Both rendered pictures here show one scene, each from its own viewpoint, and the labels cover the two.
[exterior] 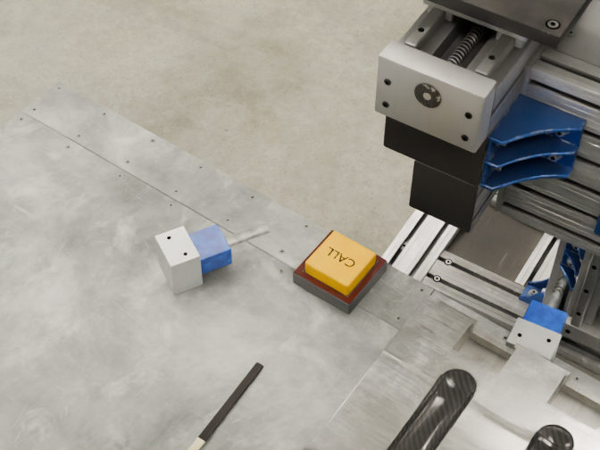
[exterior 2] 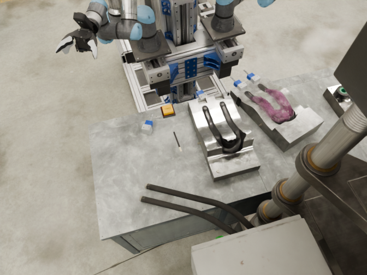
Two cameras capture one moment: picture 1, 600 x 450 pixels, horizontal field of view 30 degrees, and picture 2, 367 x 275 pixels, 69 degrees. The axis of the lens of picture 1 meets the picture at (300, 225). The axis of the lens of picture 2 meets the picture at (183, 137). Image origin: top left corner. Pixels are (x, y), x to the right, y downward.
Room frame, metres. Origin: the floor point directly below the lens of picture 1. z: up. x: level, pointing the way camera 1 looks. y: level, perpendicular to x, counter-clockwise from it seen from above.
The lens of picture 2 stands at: (0.07, 0.64, 2.16)
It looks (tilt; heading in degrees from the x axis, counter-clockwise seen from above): 60 degrees down; 312
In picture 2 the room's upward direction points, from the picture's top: 3 degrees counter-clockwise
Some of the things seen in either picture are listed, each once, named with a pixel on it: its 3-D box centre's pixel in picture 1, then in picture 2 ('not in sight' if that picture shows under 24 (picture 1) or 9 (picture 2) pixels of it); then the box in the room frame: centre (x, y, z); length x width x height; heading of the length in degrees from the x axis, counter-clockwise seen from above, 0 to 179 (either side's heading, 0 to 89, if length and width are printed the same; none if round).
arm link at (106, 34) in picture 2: not in sight; (106, 30); (1.05, 0.04, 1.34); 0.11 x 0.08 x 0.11; 33
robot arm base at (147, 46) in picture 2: not in sight; (147, 37); (1.10, -0.25, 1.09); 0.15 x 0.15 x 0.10
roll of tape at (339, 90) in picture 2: not in sight; (342, 92); (0.01, -0.76, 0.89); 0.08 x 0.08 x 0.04
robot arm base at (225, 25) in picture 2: not in sight; (223, 18); (0.84, -0.67, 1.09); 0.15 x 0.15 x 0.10
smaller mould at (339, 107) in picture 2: not in sight; (344, 100); (-0.03, -0.76, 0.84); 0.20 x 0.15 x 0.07; 144
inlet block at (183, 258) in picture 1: (216, 246); (149, 123); (0.82, 0.10, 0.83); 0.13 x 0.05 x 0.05; 116
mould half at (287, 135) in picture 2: not in sight; (273, 107); (0.28, -0.44, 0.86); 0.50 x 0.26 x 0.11; 161
